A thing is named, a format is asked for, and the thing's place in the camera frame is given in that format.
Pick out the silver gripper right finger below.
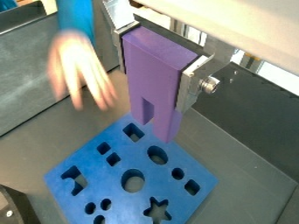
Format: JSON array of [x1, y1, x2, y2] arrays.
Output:
[[174, 38, 234, 113]]

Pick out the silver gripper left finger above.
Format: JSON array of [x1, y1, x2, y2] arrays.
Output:
[[101, 0, 138, 72]]

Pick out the purple double-square peg block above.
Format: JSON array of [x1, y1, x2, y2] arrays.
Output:
[[122, 26, 197, 142]]

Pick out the blue sleeved forearm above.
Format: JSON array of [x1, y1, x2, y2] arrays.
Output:
[[55, 0, 94, 45]]

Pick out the blurred human hand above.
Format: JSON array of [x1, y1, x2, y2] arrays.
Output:
[[46, 30, 117, 110]]

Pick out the blue shape-sorting board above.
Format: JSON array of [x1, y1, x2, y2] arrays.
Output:
[[43, 115, 217, 224]]

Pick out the black round base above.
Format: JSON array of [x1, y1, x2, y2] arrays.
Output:
[[0, 184, 41, 224]]

